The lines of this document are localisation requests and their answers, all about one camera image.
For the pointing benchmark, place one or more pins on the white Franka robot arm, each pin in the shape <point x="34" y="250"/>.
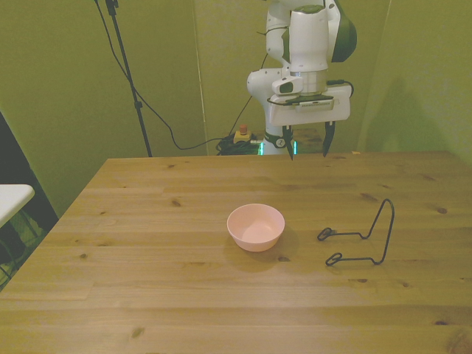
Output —
<point x="308" y="37"/>

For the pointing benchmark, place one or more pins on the black tripod stand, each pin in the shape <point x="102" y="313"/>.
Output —
<point x="127" y="70"/>

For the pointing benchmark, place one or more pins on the yellow emergency stop button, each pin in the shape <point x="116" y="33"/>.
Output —
<point x="242" y="135"/>

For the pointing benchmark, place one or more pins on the dark panel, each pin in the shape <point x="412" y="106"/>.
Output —
<point x="22" y="169"/>

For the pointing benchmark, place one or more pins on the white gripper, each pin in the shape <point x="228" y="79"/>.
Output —
<point x="309" y="117"/>

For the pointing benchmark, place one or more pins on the pink plastic bowl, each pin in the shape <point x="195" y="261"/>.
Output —
<point x="254" y="230"/>

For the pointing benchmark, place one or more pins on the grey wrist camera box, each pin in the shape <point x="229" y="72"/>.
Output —
<point x="315" y="104"/>

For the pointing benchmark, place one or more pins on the white side table top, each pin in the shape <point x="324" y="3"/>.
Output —
<point x="13" y="199"/>

